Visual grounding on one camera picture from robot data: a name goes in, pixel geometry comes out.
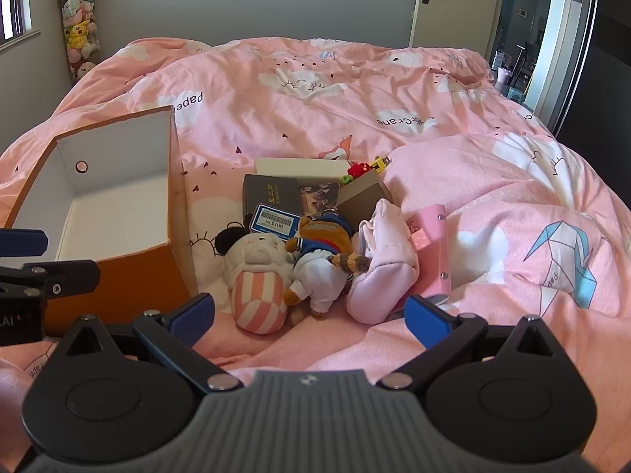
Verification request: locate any white dog popcorn plush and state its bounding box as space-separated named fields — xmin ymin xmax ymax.
xmin=214 ymin=225 xmax=294 ymax=335

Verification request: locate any orange red crochet toy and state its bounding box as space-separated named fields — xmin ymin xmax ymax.
xmin=340 ymin=162 xmax=373 ymax=186

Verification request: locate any white rectangular box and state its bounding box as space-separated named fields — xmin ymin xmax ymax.
xmin=254 ymin=157 xmax=350 ymax=186

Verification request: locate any brown dog sailor plush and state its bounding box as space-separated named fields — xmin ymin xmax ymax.
xmin=284 ymin=209 xmax=371 ymax=317

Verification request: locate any window with dark frame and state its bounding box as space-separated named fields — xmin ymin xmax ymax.
xmin=0 ymin=0 xmax=39 ymax=50

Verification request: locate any brown cardboard small box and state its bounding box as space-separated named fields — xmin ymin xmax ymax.
xmin=337 ymin=170 xmax=392 ymax=232

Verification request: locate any pink notebook case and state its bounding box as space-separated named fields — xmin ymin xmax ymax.
xmin=407 ymin=204 xmax=451 ymax=301

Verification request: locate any pink patterned duvet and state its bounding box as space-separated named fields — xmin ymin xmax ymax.
xmin=1 ymin=37 xmax=630 ymax=472

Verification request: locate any blue price tag card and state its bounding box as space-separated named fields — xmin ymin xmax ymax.
xmin=249 ymin=204 xmax=301 ymax=241

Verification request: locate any pink fabric pouch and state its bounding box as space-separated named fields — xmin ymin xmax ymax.
xmin=345 ymin=199 xmax=419 ymax=326

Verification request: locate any anime art card pack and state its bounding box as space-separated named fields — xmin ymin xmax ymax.
xmin=299 ymin=182 xmax=340 ymax=216

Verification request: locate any hanging plush toy organizer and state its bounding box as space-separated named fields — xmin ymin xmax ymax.
xmin=59 ymin=0 xmax=101 ymax=82

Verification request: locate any dark grey book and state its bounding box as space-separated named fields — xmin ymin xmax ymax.
xmin=243 ymin=174 xmax=302 ymax=226

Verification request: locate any white bedroom door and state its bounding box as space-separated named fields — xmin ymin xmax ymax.
xmin=410 ymin=0 xmax=502 ymax=58

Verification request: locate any orange cardboard storage box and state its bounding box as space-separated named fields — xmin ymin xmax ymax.
xmin=6 ymin=107 xmax=197 ymax=336

